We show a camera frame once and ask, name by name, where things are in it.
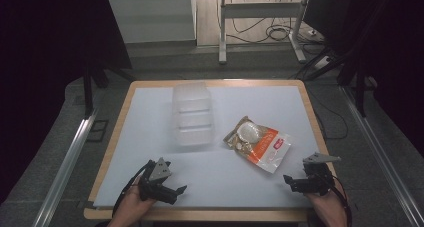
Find white power strip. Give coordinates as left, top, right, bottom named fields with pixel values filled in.
left=313, top=55, right=332, bottom=70

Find black metal stand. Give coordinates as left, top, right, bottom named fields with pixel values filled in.
left=81, top=65, right=136, bottom=120
left=304, top=46, right=378, bottom=118

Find clear plastic storage box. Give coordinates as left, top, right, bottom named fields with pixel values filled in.
left=171, top=81, right=215, bottom=148

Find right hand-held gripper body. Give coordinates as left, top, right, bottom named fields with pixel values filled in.
left=301, top=152, right=343, bottom=197

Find person's right hand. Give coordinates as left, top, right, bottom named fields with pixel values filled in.
left=305, top=179, right=348, bottom=221

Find white metal desk frame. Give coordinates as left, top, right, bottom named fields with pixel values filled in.
left=217, top=0, right=313, bottom=65

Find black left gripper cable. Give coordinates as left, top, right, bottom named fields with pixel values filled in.
left=111, top=160, right=155, bottom=219

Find white table mat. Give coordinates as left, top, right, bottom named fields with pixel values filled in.
left=93, top=85, right=324, bottom=209

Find white cabinet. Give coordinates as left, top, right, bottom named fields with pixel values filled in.
left=107, top=0, right=198, bottom=45

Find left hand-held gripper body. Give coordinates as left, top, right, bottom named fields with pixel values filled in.
left=137, top=157, right=178, bottom=205

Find orange and white snack packet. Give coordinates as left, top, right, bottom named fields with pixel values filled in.
left=222, top=115, right=293, bottom=175

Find black floor socket plate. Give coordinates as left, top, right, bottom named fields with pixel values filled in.
left=86, top=119, right=110, bottom=143

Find person's left hand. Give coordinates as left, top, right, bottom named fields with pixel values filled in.
left=112, top=175, right=158, bottom=221

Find black floor cables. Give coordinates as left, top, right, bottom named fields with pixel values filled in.
left=216, top=0, right=349, bottom=141

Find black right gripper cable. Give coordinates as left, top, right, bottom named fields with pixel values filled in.
left=328, top=174, right=354, bottom=227

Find aluminium floor rail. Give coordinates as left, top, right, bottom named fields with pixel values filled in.
left=339, top=85, right=424, bottom=227
left=32, top=107, right=100, bottom=227

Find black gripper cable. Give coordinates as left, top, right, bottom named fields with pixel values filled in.
left=328, top=174, right=354, bottom=227
left=111, top=160, right=155, bottom=219

